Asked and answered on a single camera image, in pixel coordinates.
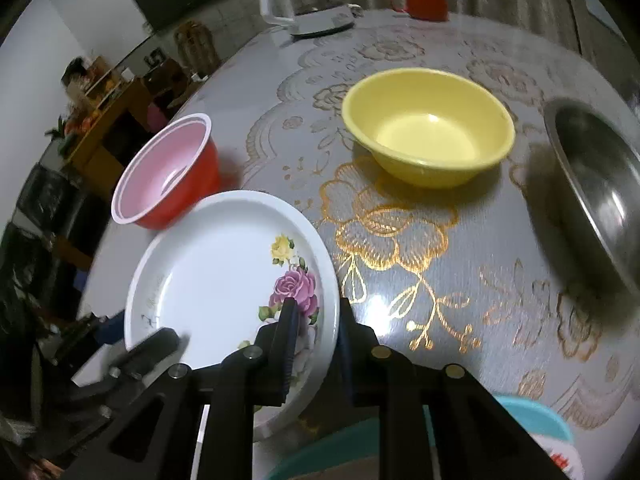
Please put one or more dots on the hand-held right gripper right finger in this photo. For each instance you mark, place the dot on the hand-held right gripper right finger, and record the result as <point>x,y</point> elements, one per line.
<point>345,345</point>

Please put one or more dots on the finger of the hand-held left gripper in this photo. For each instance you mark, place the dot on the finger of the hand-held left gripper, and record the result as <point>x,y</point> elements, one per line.
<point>152,346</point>
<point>111,330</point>

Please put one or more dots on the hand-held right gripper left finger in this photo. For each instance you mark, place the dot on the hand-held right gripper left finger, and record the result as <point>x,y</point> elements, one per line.
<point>289,345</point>

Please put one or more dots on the white floral plate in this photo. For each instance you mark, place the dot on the white floral plate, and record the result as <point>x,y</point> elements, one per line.
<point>210,280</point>

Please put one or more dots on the red bowl with pink inside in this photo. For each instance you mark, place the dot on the red bowl with pink inside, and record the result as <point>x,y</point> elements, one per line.
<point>167,160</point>

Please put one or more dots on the yellow bowl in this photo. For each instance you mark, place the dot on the yellow bowl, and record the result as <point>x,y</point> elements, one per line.
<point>425,135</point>

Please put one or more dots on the stainless steel bowl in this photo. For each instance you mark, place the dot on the stainless steel bowl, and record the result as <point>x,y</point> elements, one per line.
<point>595,175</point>

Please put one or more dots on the small blue stool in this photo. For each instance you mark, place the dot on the small blue stool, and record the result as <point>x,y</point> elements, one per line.
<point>83,280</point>

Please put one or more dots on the black leather stool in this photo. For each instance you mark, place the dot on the black leather stool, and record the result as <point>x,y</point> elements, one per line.
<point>50,195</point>
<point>22,265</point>

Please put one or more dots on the gold floral lace tablecloth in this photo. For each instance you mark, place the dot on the gold floral lace tablecloth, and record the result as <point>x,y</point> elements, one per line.
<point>450,240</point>

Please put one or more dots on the teal plastic tub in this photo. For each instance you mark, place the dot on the teal plastic tub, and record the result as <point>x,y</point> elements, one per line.
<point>530,412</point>

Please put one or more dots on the wooden cabinet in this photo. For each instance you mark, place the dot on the wooden cabinet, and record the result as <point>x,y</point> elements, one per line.
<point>107,130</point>

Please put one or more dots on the green potted plant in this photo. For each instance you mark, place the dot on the green potted plant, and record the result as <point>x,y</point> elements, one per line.
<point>61,132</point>

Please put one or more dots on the pink bin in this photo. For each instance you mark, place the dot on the pink bin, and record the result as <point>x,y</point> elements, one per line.
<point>157,116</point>

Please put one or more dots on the wicker chair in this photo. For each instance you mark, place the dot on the wicker chair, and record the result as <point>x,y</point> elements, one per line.
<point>195,50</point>

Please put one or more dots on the red mug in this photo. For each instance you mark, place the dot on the red mug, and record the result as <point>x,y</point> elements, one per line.
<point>425,2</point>

